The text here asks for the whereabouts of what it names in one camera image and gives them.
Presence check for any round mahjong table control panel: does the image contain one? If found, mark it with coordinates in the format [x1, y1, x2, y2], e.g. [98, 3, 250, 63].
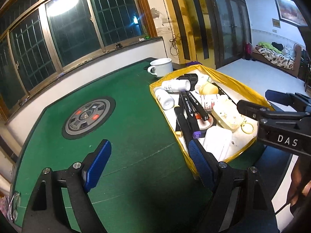
[62, 96, 116, 140]

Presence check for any gold key ring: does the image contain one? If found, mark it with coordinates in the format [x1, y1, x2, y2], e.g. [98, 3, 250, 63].
[240, 122, 255, 135]

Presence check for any cream cartoon card case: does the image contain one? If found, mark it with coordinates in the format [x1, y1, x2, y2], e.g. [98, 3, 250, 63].
[211, 99, 244, 132]

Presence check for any purple cloth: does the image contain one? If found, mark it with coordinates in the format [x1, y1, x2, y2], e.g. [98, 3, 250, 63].
[186, 61, 201, 66]

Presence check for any white ceramic mug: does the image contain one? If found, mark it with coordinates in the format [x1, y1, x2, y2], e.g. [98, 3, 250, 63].
[147, 58, 173, 78]

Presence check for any white bottle with red label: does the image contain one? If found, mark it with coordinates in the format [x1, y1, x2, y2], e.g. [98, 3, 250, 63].
[200, 94, 229, 111]

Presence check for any black fan-shaped plastic part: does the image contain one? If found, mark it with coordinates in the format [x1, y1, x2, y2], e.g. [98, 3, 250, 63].
[177, 73, 198, 91]

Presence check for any yellow-edged white tray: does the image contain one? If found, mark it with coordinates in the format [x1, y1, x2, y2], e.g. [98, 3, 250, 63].
[149, 64, 275, 179]

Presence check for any black marker pen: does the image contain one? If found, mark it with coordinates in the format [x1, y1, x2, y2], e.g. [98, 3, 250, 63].
[186, 91, 209, 121]

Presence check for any dark double door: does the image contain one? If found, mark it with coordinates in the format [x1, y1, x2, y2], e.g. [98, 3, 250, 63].
[205, 0, 252, 68]

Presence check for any person's right hand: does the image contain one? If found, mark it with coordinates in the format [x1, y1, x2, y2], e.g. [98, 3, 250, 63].
[287, 157, 310, 207]

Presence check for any black marker grey cap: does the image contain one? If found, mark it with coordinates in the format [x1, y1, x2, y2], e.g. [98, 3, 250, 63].
[180, 91, 200, 134]

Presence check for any window with green grille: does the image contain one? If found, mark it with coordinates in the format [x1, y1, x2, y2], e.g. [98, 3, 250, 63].
[1, 0, 157, 120]

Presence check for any white bottle with QR label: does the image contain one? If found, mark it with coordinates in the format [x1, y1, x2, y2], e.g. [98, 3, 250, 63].
[161, 79, 191, 93]

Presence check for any framed wall picture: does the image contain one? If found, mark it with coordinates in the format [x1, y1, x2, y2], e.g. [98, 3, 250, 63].
[275, 0, 307, 27]

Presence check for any white rectangular charger box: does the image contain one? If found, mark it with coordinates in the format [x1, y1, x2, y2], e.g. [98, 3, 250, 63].
[202, 126, 232, 162]

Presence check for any sofa with patterned blanket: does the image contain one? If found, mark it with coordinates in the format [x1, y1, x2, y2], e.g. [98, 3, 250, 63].
[252, 43, 302, 78]

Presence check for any black marker purple tip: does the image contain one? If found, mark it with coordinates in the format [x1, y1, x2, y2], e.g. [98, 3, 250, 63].
[174, 107, 201, 147]

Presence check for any white bottle in tray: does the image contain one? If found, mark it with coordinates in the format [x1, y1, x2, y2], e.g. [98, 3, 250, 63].
[154, 87, 175, 110]

